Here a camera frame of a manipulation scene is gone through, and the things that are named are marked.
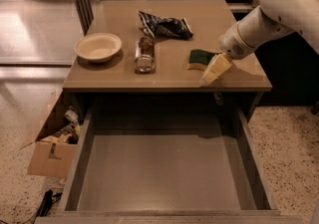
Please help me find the crumpled dark chip bag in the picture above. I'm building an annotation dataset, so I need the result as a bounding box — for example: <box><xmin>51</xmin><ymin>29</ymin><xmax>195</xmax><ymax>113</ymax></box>
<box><xmin>138</xmin><ymin>11</ymin><xmax>193</xmax><ymax>40</ymax></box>

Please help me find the white paper bowl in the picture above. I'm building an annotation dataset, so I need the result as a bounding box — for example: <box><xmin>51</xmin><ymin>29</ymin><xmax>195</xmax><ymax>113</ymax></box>
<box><xmin>74</xmin><ymin>33</ymin><xmax>122</xmax><ymax>63</ymax></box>

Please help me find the green and yellow sponge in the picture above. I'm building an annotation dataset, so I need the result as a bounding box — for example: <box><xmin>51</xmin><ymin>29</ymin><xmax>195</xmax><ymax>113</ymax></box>
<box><xmin>187</xmin><ymin>49</ymin><xmax>215</xmax><ymax>71</ymax></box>

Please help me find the black cable on floor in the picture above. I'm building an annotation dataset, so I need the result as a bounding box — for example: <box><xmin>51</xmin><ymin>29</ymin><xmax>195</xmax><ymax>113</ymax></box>
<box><xmin>19</xmin><ymin>189</ymin><xmax>64</xmax><ymax>224</ymax></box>

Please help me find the open grey top drawer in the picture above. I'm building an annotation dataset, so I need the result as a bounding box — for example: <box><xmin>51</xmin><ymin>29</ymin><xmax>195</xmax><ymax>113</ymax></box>
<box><xmin>35</xmin><ymin>105</ymin><xmax>303</xmax><ymax>224</ymax></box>

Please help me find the grey cabinet with top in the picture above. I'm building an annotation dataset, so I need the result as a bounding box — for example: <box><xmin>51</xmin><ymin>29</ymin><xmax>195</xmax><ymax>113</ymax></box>
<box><xmin>63</xmin><ymin>0</ymin><xmax>271</xmax><ymax>116</ymax></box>

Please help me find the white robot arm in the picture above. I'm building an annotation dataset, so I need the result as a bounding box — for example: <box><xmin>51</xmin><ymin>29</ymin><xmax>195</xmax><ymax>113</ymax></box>
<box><xmin>200</xmin><ymin>0</ymin><xmax>319</xmax><ymax>86</ymax></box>

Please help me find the clear glass jar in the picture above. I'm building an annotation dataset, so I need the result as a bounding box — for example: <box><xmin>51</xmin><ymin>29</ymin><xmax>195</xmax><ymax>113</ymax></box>
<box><xmin>135</xmin><ymin>36</ymin><xmax>155</xmax><ymax>73</ymax></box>

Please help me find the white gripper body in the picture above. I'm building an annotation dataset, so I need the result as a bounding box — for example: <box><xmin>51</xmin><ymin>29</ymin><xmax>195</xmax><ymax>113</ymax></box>
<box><xmin>219</xmin><ymin>22</ymin><xmax>255</xmax><ymax>60</ymax></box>

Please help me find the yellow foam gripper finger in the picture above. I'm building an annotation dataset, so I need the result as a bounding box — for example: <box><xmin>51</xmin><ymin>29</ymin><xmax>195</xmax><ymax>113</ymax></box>
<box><xmin>200</xmin><ymin>53</ymin><xmax>232</xmax><ymax>86</ymax></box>

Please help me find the cardboard box with trash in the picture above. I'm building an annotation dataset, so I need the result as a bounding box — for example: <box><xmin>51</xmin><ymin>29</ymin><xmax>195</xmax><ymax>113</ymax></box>
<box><xmin>21</xmin><ymin>89</ymin><xmax>82</xmax><ymax>178</ymax></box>

